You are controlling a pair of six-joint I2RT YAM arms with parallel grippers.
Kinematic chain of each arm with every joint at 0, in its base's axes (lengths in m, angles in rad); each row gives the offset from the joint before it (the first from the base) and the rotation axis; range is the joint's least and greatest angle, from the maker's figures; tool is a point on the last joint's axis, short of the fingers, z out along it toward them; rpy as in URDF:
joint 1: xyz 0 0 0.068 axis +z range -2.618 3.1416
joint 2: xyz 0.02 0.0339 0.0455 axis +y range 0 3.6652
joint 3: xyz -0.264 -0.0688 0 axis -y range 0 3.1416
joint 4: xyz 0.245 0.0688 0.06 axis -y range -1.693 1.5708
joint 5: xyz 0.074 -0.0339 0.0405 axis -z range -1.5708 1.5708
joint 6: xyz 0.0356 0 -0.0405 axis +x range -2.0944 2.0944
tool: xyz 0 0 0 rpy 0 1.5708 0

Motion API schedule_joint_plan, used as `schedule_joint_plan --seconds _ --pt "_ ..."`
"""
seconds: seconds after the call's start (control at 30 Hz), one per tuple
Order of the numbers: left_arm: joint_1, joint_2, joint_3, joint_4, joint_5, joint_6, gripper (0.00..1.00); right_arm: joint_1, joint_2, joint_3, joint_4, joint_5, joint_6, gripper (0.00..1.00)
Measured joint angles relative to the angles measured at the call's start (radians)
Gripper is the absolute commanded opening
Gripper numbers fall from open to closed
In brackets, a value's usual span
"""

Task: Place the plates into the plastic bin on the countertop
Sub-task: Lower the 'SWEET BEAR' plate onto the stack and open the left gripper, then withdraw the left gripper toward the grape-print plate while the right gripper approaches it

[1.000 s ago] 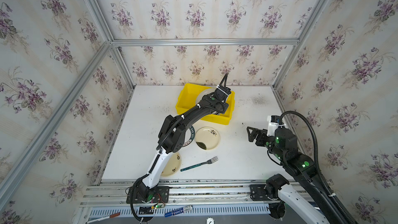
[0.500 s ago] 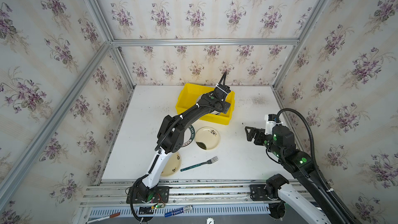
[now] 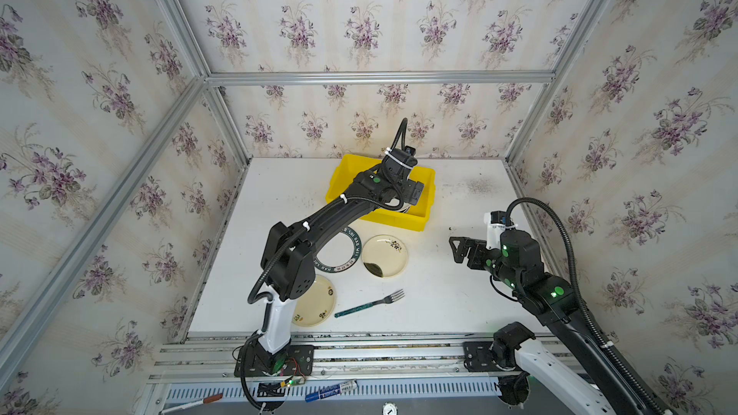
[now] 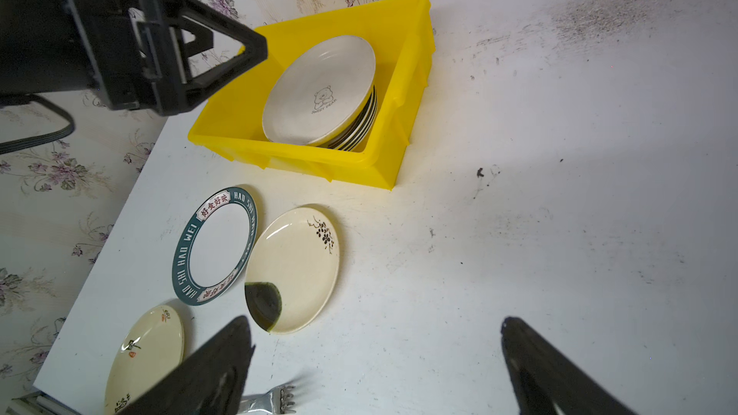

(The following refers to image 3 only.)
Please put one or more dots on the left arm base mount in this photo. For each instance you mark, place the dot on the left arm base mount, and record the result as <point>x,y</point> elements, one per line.
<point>252,361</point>

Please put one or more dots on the yellow plastic bin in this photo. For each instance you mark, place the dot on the yellow plastic bin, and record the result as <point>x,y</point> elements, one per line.
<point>416,217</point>

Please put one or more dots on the cream floral plate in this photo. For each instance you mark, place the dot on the cream floral plate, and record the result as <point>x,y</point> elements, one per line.
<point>317,305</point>

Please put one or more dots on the cream plate with dark leaf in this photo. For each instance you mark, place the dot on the cream plate with dark leaf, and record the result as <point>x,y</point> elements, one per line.
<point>385,256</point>

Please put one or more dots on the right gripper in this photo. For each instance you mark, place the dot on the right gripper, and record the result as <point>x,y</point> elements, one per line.
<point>477,251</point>

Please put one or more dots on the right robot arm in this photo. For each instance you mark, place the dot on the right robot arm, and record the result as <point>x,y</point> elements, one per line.
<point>608,384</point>

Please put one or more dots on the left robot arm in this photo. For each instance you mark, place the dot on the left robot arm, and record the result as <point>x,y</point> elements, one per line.
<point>291,251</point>

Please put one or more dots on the blue marker pen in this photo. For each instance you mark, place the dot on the blue marker pen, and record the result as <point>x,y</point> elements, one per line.
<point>331,391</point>

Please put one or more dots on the red white marker pen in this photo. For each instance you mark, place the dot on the red white marker pen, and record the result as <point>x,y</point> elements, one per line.
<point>185,406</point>

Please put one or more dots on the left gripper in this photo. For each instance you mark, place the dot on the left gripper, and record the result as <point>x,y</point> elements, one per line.
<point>412,192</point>

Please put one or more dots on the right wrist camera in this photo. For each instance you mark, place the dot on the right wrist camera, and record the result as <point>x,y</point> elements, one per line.
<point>496,224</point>

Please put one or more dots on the green text-rimmed white plate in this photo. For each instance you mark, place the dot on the green text-rimmed white plate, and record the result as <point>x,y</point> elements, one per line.
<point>340,253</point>

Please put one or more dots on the green-handled fork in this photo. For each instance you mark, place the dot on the green-handled fork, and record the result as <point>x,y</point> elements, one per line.
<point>388,300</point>

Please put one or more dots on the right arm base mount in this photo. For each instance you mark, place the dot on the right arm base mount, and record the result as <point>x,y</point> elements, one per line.
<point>499,354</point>

